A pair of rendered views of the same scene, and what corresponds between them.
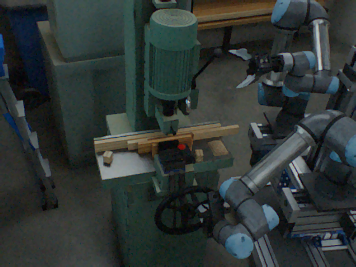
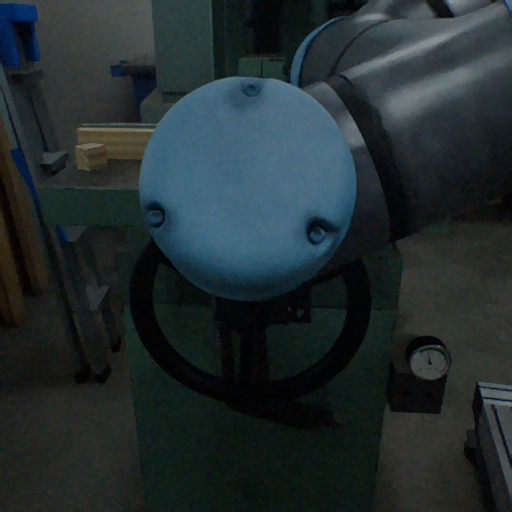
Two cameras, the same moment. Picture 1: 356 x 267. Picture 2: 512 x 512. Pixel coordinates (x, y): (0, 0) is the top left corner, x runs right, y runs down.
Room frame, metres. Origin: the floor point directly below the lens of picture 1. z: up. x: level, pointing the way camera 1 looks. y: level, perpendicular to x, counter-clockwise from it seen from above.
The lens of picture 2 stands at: (0.55, -0.30, 1.12)
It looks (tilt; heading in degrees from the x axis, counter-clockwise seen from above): 25 degrees down; 24
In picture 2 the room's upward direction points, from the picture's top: straight up
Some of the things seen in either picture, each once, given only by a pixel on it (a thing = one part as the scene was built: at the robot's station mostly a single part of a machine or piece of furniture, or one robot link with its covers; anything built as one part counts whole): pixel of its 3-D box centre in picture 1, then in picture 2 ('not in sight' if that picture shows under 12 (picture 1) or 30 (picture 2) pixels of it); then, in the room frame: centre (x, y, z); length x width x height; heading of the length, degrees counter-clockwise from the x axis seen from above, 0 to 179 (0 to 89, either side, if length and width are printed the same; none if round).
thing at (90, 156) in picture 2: (107, 156); (91, 156); (1.22, 0.30, 0.92); 0.04 x 0.03 x 0.04; 170
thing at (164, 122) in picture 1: (166, 118); (265, 83); (1.38, 0.06, 1.03); 0.14 x 0.07 x 0.09; 21
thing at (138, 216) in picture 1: (156, 201); (262, 377); (1.48, 0.10, 0.36); 0.58 x 0.45 x 0.71; 21
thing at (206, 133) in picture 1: (185, 136); not in sight; (1.40, -0.03, 0.92); 0.54 x 0.02 x 0.04; 111
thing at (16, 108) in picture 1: (20, 132); (52, 209); (1.72, 0.93, 0.58); 0.27 x 0.25 x 1.16; 114
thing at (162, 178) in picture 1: (173, 170); not in sight; (1.18, 0.01, 0.92); 0.15 x 0.13 x 0.09; 111
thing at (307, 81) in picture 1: (297, 82); not in sight; (1.45, -0.48, 1.23); 0.11 x 0.08 x 0.11; 89
